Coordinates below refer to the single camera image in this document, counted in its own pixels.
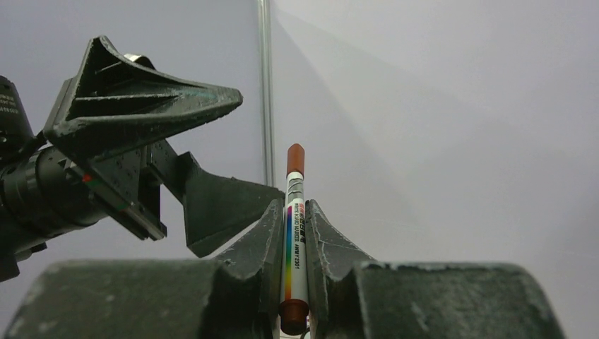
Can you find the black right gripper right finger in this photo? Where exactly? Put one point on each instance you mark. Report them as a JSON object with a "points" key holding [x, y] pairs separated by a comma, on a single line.
{"points": [[354, 295]]}

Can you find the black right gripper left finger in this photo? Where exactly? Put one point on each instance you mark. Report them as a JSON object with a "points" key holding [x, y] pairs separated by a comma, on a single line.
{"points": [[233, 295]]}

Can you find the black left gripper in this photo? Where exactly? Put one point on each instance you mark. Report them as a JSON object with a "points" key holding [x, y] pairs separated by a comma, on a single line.
{"points": [[111, 106]]}

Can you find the white whiteboard marker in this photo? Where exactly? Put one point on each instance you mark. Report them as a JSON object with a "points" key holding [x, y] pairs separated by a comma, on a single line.
{"points": [[294, 295]]}

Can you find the brown marker cap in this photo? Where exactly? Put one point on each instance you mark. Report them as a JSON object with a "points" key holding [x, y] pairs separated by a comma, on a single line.
{"points": [[295, 159]]}

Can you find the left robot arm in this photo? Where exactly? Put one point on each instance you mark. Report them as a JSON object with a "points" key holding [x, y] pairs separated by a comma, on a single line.
{"points": [[17, 138]]}

